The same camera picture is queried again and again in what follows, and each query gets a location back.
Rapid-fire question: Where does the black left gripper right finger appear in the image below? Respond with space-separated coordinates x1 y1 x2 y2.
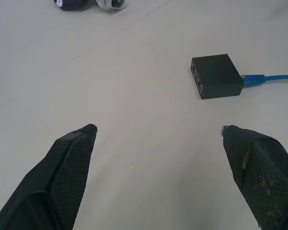
220 125 288 230

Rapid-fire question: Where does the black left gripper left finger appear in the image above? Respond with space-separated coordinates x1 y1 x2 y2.
0 123 98 230

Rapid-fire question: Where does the black network adapter box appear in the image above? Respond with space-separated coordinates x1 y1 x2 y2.
189 54 244 100

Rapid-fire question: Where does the black round object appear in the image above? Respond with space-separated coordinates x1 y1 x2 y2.
53 0 90 12

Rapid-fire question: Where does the white and grey round object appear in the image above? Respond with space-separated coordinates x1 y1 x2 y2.
96 0 127 12

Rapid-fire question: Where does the blue Ethernet cable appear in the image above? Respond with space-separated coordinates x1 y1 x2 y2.
240 73 288 88

